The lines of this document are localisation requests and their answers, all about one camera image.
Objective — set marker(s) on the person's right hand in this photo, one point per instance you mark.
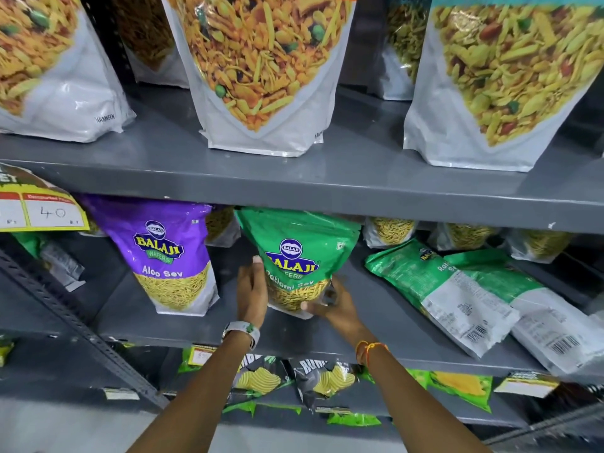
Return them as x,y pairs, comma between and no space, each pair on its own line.
342,313

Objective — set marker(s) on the person's left hand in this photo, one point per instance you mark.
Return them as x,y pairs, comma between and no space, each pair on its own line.
250,297

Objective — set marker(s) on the person's right thumb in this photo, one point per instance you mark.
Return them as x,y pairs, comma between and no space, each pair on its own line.
315,308

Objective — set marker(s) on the person's left thumb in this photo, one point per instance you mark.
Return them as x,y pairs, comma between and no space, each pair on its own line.
258,275

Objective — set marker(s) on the green snack pouch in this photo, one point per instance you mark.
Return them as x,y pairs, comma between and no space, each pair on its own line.
302,249

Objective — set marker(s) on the person's right forearm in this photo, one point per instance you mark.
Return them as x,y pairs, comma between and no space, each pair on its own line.
415,405

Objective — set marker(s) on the person's left forearm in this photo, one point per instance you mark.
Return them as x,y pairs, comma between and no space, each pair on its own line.
203,400

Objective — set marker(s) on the white wristwatch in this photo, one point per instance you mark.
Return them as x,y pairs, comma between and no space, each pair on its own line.
243,329

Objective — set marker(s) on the white pouch thin noodle snack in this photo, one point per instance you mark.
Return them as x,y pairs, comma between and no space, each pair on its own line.
146,37
540,245
401,51
222,226
389,231
465,235

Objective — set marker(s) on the black chips packet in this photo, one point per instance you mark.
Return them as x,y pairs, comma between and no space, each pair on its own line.
325,379
262,377

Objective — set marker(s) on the small yellow shelf label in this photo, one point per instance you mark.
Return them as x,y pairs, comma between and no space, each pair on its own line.
526,384
200,356

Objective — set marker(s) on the purple snack pouch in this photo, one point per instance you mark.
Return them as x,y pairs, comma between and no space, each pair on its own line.
160,249

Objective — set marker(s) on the green chips packet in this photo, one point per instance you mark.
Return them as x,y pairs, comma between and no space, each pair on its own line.
457,386
354,419

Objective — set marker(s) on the green flat snack packet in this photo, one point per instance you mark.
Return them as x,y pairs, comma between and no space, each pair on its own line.
528,301
52,261
439,287

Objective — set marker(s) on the small white shelf label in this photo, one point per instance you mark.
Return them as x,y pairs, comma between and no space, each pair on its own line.
121,393

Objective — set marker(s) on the grey slotted shelf upright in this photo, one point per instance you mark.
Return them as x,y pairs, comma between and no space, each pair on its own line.
71,320

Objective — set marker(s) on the white pouch orange snack mix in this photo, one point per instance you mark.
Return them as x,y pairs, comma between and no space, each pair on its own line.
264,65
42,65

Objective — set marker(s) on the yellow price tag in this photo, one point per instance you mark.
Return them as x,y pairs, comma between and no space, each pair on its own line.
37,205

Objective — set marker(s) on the yellow green snack packet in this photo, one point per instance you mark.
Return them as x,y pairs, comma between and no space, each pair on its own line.
4,351

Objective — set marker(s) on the white pouch yellow snack mix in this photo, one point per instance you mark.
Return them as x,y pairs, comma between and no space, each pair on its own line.
500,80

